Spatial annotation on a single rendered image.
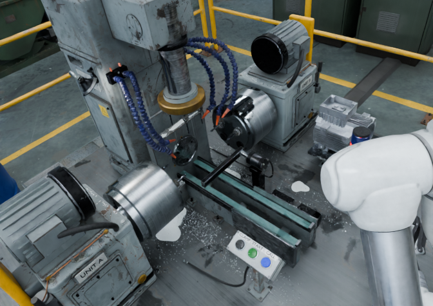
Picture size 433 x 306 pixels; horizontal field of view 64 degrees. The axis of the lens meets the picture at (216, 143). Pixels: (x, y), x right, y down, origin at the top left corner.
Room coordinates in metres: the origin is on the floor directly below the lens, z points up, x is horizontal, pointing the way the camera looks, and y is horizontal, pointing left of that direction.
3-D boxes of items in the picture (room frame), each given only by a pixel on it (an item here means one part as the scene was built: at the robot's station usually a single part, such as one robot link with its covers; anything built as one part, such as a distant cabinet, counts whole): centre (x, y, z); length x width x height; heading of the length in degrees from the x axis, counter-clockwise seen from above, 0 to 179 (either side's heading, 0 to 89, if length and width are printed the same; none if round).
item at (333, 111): (1.17, -0.53, 1.11); 0.12 x 0.11 x 0.07; 42
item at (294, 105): (1.50, -0.36, 0.99); 0.35 x 0.31 x 0.37; 133
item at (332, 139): (1.14, -0.56, 1.02); 0.20 x 0.19 x 0.19; 42
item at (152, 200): (0.85, 0.34, 1.04); 0.37 x 0.25 x 0.25; 133
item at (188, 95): (1.12, 0.11, 1.43); 0.18 x 0.18 x 0.48
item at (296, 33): (1.50, -0.41, 1.16); 0.33 x 0.26 x 0.42; 133
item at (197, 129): (1.21, 0.18, 0.97); 0.30 x 0.11 x 0.34; 133
